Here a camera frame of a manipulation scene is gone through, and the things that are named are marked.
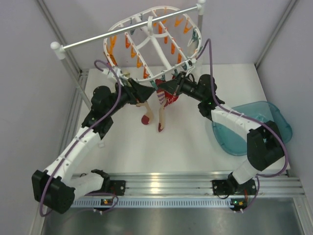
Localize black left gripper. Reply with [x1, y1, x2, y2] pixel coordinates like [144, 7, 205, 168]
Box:
[106, 77, 155, 116]

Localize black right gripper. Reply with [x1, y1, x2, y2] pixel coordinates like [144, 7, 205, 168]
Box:
[159, 71, 205, 102]

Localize striped pink purple sock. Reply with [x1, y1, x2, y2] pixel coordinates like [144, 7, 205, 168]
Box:
[136, 101, 154, 125]

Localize white round clip hanger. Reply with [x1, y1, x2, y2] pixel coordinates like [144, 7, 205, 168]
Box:
[103, 5, 203, 83]

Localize cream sock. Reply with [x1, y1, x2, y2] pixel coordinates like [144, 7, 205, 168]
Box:
[123, 71, 130, 77]

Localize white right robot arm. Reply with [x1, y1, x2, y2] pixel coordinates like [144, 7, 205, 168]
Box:
[159, 72, 288, 195]

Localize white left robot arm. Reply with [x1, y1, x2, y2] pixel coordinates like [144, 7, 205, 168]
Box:
[31, 78, 155, 214]

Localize red patterned sock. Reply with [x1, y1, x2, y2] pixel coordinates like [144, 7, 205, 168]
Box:
[159, 90, 178, 108]

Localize teal plastic basin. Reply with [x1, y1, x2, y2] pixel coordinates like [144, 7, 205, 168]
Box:
[211, 101, 292, 156]

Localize white metal drying rack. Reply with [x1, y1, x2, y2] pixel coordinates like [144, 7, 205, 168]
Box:
[50, 0, 208, 149]

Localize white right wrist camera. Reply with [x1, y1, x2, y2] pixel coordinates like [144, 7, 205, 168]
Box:
[182, 60, 195, 74]

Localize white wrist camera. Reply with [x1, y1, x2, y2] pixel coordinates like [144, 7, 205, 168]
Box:
[182, 60, 195, 74]
[102, 68, 122, 80]

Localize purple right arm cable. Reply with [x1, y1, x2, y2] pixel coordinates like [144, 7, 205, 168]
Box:
[193, 38, 289, 211]

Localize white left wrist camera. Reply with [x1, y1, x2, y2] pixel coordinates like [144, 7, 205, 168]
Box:
[102, 68, 122, 80]

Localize aluminium rail base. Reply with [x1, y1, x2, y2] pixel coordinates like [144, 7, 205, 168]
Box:
[70, 171, 304, 209]

